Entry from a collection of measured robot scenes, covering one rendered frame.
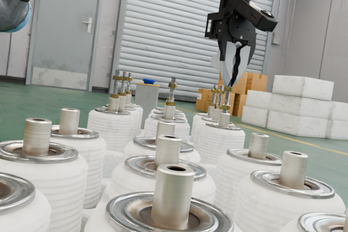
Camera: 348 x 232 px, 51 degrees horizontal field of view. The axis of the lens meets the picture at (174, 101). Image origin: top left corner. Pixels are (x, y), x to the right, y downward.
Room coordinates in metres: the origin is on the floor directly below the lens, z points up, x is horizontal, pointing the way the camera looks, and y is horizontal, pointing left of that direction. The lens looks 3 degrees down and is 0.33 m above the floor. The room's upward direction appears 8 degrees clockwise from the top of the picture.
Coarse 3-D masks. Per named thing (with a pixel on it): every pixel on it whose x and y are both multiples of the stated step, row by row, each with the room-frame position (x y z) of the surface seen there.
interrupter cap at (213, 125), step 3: (207, 123) 0.76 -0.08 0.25; (210, 123) 0.78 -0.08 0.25; (213, 123) 0.79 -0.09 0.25; (216, 123) 0.79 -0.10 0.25; (210, 126) 0.74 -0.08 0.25; (213, 126) 0.73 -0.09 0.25; (216, 126) 0.73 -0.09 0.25; (219, 126) 0.73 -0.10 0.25; (228, 126) 0.78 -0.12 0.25; (231, 126) 0.78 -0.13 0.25; (234, 126) 0.78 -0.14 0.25; (237, 126) 0.78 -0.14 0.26; (228, 129) 0.72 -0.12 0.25; (231, 129) 0.73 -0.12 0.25; (234, 129) 0.73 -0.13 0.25; (237, 129) 0.73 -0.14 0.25; (240, 129) 0.75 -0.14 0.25
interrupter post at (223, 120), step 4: (220, 112) 0.76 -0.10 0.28; (220, 116) 0.76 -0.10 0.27; (224, 116) 0.75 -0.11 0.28; (228, 116) 0.75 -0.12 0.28; (220, 120) 0.76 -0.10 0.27; (224, 120) 0.75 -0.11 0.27; (228, 120) 0.76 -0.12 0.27; (220, 124) 0.75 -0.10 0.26; (224, 124) 0.75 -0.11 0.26; (228, 124) 0.76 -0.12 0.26
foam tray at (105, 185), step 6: (102, 180) 0.50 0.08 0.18; (108, 180) 0.51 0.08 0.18; (102, 186) 0.49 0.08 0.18; (108, 186) 0.48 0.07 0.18; (102, 192) 0.49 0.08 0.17; (108, 192) 0.46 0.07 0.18; (102, 198) 0.43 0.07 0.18; (102, 204) 0.41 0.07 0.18; (84, 210) 0.38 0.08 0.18; (90, 210) 0.39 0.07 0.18; (84, 216) 0.37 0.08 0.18; (90, 216) 0.37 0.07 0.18; (84, 222) 0.37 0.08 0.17
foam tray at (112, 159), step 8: (136, 136) 0.93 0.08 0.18; (192, 144) 0.93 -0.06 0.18; (112, 152) 0.69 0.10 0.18; (120, 152) 0.70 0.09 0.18; (104, 160) 0.68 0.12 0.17; (112, 160) 0.68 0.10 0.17; (120, 160) 0.68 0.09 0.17; (104, 168) 0.68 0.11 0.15; (112, 168) 0.68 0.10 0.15; (208, 168) 0.68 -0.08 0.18; (104, 176) 0.68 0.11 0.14
